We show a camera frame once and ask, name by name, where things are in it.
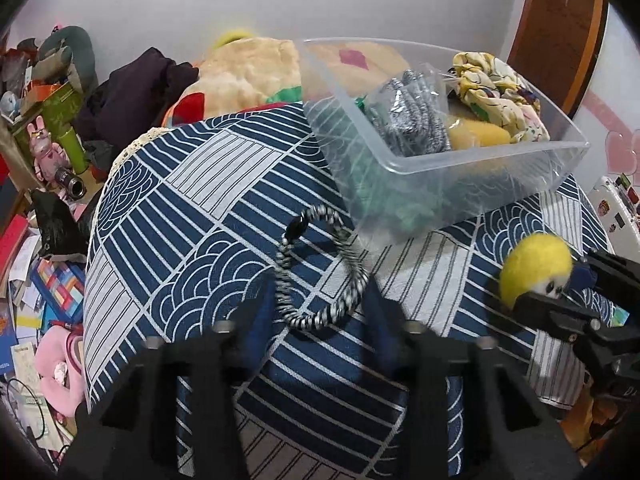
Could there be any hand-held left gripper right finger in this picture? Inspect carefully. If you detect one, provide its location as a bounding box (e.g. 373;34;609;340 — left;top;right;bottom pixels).
361;278;587;480

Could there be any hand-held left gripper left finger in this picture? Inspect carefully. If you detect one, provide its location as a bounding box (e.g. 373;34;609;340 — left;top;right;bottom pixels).
59;279;280;480

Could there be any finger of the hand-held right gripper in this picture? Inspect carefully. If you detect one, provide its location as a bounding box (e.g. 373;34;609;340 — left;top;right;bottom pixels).
574;250;640;307
514;293;602;344

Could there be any yellow felt ball doll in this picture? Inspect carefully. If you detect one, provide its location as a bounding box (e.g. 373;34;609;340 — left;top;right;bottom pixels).
499;232;597;312

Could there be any black white striped headband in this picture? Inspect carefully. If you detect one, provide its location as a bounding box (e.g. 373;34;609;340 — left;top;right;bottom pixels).
273;205;371;332

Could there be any clear plastic bin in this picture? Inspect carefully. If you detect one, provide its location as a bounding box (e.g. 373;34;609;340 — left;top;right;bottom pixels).
298;37;591;242

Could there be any white case with stickers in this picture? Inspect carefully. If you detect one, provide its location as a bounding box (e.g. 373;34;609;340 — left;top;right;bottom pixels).
589;175;640;253

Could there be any blue white patterned tablecloth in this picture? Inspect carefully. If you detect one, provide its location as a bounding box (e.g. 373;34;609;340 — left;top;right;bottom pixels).
82;102;617;480

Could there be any green fabric item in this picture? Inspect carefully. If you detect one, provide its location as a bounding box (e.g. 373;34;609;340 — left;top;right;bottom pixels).
349;94;443;233

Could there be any yellow sponge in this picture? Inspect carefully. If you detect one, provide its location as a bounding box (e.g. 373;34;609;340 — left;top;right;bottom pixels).
446;117;512;151

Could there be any colourful checked box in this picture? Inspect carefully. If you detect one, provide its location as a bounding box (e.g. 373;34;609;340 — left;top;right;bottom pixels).
29;260;86;327

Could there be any black white striped fabric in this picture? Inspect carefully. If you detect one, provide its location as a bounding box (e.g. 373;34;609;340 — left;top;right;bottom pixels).
364;69;452;157

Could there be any pink plush toy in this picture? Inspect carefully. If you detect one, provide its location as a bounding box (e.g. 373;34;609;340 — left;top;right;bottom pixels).
34;329;89;419

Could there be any yellow floral cloth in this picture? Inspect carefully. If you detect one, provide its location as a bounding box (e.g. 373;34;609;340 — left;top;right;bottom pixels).
446;51;551;144

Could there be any black plastic bag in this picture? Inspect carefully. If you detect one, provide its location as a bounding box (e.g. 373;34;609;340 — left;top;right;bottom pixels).
29;188;92;262

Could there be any black monocular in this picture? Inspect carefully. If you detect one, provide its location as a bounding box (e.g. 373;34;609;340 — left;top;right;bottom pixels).
53;167;87;199

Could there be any beige plush cushion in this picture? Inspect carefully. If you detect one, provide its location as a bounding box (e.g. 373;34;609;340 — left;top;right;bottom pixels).
164;30;418;128

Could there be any green tube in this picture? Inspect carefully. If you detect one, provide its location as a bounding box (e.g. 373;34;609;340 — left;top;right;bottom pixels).
57;127;91;174

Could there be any dark purple clothing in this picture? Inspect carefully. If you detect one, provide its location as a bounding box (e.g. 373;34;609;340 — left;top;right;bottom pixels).
74;47;201;147

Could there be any brown wooden door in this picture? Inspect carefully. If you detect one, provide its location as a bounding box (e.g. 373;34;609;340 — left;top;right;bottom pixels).
507;0;609;117

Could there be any pink rabbit figurine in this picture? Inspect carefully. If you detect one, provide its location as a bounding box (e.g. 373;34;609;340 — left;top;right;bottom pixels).
27;114;67;187

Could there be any green cardboard box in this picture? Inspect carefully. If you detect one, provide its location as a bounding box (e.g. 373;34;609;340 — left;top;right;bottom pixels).
12;82;84;162

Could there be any grey plush toy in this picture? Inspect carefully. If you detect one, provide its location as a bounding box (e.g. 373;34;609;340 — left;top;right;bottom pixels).
37;25;99;94

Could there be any pink heart wall sticker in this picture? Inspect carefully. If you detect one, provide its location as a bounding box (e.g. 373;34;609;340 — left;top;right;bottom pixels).
602;129;640;182

